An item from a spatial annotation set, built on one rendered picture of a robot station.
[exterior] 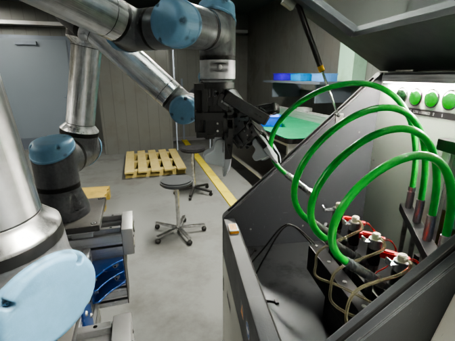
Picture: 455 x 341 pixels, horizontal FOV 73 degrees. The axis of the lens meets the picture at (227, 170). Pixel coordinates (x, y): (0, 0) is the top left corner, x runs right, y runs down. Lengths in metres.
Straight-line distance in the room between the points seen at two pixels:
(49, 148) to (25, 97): 6.36
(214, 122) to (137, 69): 0.28
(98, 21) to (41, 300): 0.43
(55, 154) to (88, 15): 0.46
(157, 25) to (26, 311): 0.44
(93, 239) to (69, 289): 0.62
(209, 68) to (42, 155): 0.53
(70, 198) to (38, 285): 0.63
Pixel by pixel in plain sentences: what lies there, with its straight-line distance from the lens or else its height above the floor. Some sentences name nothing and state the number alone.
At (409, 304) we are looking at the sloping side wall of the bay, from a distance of 0.56.
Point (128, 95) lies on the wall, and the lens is 6.10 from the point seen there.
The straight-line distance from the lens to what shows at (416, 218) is 0.86.
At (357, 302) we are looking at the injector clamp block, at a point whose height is 0.98.
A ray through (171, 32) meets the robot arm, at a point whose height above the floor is 1.51.
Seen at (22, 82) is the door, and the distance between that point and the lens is 7.29.
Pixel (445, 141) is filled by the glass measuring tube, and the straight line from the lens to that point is 0.91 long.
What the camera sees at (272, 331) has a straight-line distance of 0.70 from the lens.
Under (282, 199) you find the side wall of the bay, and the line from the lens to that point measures 1.13.
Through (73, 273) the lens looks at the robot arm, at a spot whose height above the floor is 1.23.
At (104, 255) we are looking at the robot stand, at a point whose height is 0.91.
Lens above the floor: 1.44
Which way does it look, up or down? 17 degrees down
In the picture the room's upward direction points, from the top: straight up
